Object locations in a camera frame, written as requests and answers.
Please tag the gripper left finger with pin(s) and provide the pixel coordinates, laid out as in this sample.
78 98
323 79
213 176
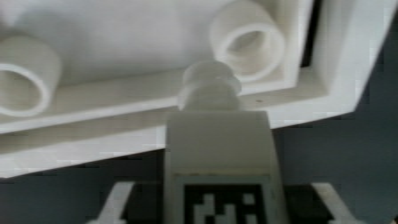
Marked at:
132 205

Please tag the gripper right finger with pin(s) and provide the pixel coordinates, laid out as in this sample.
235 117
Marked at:
315 205

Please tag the white square tabletop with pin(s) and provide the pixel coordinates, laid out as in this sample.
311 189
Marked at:
94 53

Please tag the white U-shaped obstacle fence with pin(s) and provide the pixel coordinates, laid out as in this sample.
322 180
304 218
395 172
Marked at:
347 30

